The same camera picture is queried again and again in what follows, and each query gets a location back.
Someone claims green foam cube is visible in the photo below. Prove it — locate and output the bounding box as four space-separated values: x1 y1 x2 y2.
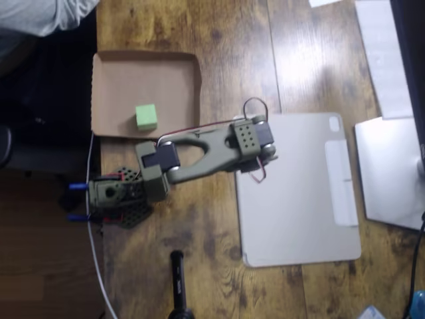
134 104 157 131

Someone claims brown cardboard tray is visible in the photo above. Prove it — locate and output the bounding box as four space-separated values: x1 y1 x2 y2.
90 49 203 139

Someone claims grey tablet folio case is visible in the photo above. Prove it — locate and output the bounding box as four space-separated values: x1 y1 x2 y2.
233 112 362 268

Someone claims black cylindrical pole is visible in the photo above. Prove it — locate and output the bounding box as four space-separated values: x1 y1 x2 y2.
168 251 197 319

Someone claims silver monitor stand base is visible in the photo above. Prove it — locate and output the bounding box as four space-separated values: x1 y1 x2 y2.
354 116 425 231

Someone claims white foam sheet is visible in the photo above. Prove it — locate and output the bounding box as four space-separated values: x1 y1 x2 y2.
355 0 414 121

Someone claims white and blue box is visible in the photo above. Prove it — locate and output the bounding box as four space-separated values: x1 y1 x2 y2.
359 305 388 319

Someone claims black computer monitor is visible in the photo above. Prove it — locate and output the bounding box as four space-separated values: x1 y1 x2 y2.
390 0 425 160

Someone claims blue round object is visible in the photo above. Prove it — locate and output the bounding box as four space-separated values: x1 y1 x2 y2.
410 290 425 319

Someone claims black chair armrest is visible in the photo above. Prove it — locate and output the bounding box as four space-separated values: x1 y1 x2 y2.
0 123 13 167

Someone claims person in grey shirt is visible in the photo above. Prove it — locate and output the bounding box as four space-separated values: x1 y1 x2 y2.
0 0 100 77

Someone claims red black servo wire loop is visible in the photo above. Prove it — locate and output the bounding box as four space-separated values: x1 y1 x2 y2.
248 156 268 183
243 97 270 121

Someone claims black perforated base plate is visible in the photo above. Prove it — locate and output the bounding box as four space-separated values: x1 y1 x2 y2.
95 165 154 230

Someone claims white cable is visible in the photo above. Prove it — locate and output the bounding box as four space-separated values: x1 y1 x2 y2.
85 131 119 319

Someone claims black cable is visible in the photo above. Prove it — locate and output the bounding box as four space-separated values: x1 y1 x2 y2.
401 212 425 319

